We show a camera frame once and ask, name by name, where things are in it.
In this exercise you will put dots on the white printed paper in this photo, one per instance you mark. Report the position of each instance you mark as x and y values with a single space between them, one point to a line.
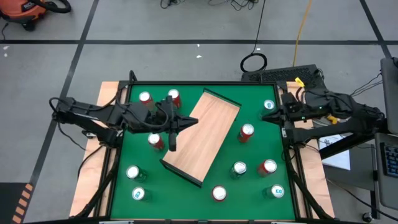
339 158

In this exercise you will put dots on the green Sprite soda can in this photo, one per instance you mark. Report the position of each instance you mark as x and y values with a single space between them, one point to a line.
239 167
133 172

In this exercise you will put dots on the blue silver Red Bull can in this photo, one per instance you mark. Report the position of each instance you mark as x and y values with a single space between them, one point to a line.
138 193
277 191
269 104

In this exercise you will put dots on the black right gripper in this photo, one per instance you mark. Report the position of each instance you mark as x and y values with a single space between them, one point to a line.
293 112

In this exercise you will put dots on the red Fanta soda can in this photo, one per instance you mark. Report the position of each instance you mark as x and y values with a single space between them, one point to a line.
219 193
269 166
247 130
174 94
154 139
145 97

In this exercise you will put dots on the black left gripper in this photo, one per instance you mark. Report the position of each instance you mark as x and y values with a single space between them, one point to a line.
172 141

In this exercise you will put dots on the orange shop vacuum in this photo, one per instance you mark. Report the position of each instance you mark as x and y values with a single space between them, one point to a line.
21 9

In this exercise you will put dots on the black caster wheel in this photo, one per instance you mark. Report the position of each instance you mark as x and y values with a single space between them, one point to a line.
367 216

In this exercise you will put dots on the light wooden side board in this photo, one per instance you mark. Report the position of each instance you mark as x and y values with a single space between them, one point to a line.
321 186
87 174

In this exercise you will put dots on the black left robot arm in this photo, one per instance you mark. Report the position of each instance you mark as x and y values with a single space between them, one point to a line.
81 107

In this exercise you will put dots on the flat computer monitor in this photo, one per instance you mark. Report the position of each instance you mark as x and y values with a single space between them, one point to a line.
390 93

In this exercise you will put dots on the yellow tape tag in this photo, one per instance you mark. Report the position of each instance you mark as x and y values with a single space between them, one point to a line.
299 81

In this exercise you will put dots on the black keyboard with blue keys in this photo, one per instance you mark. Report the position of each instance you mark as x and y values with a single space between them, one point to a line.
391 160

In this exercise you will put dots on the green mat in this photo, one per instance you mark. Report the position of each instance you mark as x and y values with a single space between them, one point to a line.
186 83

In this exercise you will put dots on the dark grey desk surface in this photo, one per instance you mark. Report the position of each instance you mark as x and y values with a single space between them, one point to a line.
348 174

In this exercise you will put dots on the grey keyboard stand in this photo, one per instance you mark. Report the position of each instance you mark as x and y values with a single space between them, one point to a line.
388 193

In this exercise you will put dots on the black desk beam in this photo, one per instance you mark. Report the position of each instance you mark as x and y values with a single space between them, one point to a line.
351 141

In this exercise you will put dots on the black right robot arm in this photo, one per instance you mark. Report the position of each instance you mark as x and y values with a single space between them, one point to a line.
342 102

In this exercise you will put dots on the black orange striped floor mat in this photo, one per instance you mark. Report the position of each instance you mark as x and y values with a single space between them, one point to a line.
7 202

